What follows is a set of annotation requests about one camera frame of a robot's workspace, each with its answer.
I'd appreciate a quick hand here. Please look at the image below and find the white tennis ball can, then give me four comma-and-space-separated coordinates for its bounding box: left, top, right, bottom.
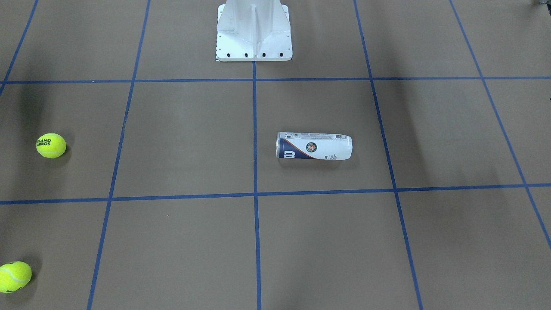
276, 132, 353, 161

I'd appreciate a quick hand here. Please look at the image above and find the yellow tennis ball with lettering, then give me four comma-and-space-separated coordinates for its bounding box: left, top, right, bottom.
35, 132, 67, 158

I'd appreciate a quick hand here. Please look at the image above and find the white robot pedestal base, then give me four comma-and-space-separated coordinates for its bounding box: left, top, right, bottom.
215, 0, 293, 62

